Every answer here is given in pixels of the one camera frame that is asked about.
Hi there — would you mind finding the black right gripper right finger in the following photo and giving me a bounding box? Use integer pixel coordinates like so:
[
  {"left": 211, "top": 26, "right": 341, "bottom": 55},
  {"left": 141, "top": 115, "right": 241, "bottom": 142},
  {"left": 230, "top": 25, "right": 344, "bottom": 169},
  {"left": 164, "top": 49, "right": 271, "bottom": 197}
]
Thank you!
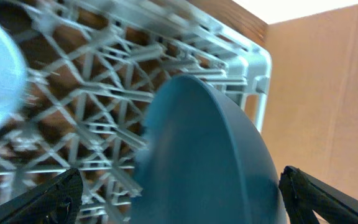
[{"left": 278, "top": 166, "right": 358, "bottom": 223}]

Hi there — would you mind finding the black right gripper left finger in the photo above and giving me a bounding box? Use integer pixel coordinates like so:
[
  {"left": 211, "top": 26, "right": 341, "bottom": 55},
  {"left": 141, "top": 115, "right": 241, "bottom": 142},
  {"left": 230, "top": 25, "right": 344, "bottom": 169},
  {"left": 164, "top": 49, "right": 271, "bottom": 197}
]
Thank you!
[{"left": 0, "top": 168, "right": 83, "bottom": 224}]

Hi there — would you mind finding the dark blue plate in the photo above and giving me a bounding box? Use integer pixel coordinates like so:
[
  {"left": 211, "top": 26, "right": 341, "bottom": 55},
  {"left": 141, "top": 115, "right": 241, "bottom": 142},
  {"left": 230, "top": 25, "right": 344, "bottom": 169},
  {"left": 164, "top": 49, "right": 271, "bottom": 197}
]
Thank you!
[{"left": 130, "top": 76, "right": 287, "bottom": 223}]

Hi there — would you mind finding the grey dishwasher rack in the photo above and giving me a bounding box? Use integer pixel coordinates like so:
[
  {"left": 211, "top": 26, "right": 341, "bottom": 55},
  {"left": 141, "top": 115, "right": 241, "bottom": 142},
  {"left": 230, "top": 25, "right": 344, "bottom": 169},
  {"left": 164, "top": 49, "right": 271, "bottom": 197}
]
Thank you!
[{"left": 0, "top": 1, "right": 272, "bottom": 223}]

